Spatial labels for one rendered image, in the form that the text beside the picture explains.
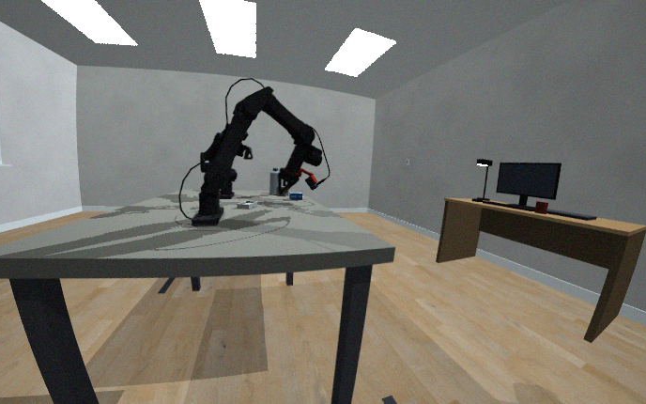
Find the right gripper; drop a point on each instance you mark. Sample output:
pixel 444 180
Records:
pixel 293 170

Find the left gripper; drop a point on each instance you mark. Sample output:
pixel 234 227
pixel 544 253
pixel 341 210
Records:
pixel 248 151

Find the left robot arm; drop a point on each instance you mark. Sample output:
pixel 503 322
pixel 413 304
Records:
pixel 227 190

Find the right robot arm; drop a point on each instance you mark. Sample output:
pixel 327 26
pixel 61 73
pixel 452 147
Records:
pixel 218 172

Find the white bottle with blue cap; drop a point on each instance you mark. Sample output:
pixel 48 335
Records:
pixel 273 182

